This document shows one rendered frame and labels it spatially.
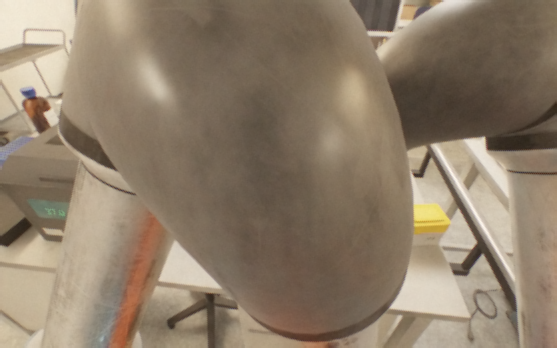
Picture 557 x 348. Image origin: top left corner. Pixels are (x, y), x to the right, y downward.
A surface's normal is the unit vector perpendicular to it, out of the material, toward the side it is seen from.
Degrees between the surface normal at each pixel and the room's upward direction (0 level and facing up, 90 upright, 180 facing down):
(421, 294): 0
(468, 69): 75
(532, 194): 91
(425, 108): 95
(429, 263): 0
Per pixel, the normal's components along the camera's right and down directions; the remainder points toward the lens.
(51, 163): -0.09, -0.01
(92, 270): -0.02, 0.39
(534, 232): -0.97, 0.16
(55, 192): -0.12, 0.62
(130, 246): 0.37, 0.52
